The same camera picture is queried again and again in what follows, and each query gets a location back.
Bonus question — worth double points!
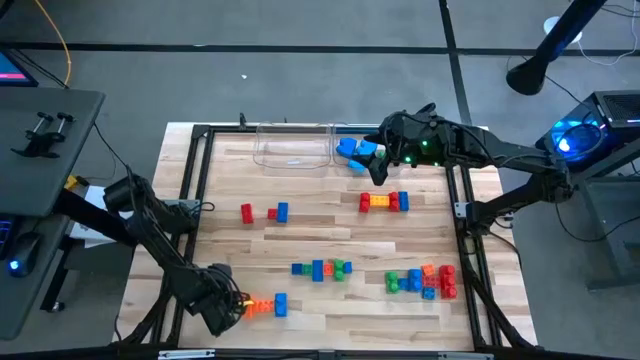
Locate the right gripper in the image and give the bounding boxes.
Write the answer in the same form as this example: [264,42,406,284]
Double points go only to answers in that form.
[363,102,454,187]

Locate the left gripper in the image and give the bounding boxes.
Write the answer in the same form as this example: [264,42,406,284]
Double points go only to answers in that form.
[192,263,251,339]

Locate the long light blue block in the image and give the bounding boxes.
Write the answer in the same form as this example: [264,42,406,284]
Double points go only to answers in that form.
[335,137,381,161]

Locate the clear plastic bin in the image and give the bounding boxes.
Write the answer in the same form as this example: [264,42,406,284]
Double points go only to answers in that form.
[330,121,410,179]
[252,121,334,170]

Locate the white box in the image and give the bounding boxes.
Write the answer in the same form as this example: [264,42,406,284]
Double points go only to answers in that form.
[68,184,137,249]

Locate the black stand leg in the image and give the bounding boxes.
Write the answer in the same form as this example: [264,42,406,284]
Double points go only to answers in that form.
[52,188,139,247]

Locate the black stand pole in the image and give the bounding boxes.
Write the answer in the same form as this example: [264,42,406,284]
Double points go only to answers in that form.
[504,0,610,97]

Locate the black computer mouse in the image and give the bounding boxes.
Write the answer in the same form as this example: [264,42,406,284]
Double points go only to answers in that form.
[6,231,44,279]

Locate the computer case with blue lights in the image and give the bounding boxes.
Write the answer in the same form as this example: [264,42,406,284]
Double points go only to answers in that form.
[535,89,640,174]

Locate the dark grey side desk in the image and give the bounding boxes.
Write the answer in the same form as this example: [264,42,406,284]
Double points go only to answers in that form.
[0,88,107,342]

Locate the black keyboard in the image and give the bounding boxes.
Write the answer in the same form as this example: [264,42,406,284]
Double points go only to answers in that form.
[0,218,14,261]

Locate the grey cabinet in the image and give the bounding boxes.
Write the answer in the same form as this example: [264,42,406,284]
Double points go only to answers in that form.
[574,149,640,292]

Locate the black desk clamp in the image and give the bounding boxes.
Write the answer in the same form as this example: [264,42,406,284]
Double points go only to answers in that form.
[9,111,77,160]

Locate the computer monitor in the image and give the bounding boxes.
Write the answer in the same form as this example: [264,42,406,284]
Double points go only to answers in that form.
[0,48,40,88]

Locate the silver bottom bracket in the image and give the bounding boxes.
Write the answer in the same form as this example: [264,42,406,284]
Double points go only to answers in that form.
[157,348,217,360]
[436,351,495,360]

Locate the black aluminium table frame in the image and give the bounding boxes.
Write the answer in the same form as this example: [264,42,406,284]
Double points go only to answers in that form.
[113,122,539,354]

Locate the black cable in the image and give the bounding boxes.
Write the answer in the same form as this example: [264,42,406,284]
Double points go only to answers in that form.
[552,192,640,245]
[91,121,132,176]

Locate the white cable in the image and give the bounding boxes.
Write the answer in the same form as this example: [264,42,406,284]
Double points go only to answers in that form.
[574,29,640,67]

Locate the yellow cable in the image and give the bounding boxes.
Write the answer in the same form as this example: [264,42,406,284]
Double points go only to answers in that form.
[32,0,73,87]

